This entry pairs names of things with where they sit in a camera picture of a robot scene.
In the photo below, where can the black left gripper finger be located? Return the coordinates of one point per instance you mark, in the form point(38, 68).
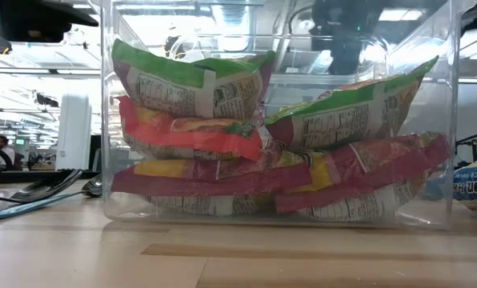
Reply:
point(82, 19)

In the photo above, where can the person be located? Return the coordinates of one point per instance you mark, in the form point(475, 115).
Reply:
point(0, 142)

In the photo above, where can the black background rod stand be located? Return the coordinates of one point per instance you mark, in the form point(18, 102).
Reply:
point(474, 150)

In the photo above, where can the blue ramen packet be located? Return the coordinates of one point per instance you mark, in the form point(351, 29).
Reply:
point(476, 188)

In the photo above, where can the green ramen packet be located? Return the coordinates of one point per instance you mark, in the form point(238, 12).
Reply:
point(342, 120)
point(162, 66)

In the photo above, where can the orange ramen packet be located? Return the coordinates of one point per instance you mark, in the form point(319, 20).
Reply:
point(190, 140)

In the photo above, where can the red yellow ramen packet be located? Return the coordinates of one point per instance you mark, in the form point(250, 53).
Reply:
point(222, 184)
point(382, 164)

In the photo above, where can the white building column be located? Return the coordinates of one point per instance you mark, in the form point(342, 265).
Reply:
point(74, 132)

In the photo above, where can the large clear plastic bin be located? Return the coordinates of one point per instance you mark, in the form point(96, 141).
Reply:
point(106, 120)

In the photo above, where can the black ceiling-mounted device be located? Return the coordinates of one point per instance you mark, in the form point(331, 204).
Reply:
point(0, 47)

